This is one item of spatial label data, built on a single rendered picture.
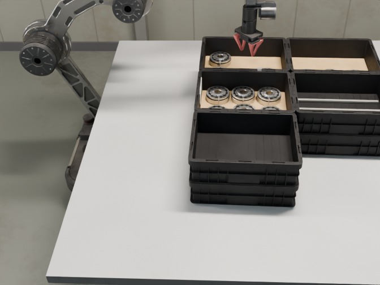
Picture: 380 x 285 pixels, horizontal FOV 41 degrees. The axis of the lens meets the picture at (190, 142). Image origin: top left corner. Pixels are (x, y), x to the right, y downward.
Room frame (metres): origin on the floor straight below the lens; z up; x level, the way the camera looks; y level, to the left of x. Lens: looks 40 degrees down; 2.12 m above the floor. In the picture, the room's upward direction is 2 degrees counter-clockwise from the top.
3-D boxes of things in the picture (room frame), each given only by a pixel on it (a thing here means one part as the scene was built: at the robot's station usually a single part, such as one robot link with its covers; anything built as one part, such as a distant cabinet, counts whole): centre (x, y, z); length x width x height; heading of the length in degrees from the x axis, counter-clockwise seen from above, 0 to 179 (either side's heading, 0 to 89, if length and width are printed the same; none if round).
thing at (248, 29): (1.80, -0.25, 1.17); 0.10 x 0.07 x 0.07; 39
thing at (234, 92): (1.80, -0.24, 0.86); 0.10 x 0.10 x 0.01
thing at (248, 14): (1.80, -0.26, 1.24); 0.07 x 0.06 x 0.07; 86
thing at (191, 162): (1.43, -0.20, 0.92); 0.40 x 0.30 x 0.02; 84
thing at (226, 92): (1.81, -0.13, 0.86); 0.10 x 0.10 x 0.01
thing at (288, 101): (1.72, -0.23, 0.87); 0.40 x 0.30 x 0.11; 84
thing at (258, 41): (1.79, -0.26, 1.10); 0.07 x 0.07 x 0.09; 39
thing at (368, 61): (1.98, -0.66, 0.87); 0.40 x 0.30 x 0.11; 84
